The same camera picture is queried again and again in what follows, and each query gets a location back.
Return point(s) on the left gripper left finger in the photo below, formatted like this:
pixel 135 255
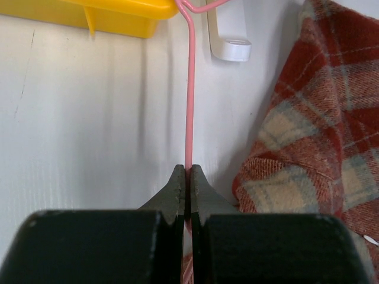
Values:
pixel 144 245

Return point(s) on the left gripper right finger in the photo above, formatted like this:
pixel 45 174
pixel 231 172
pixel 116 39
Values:
pixel 232 247

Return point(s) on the red plaid skirt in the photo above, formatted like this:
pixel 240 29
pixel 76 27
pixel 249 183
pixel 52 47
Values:
pixel 317 148

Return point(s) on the pink wire hanger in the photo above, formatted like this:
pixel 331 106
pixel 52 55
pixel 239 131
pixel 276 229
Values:
pixel 184 7

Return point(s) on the metal clothes rack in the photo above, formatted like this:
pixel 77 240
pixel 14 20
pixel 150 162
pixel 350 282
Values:
pixel 227 32

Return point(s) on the yellow plastic tray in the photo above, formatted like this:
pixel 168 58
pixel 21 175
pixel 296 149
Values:
pixel 129 18

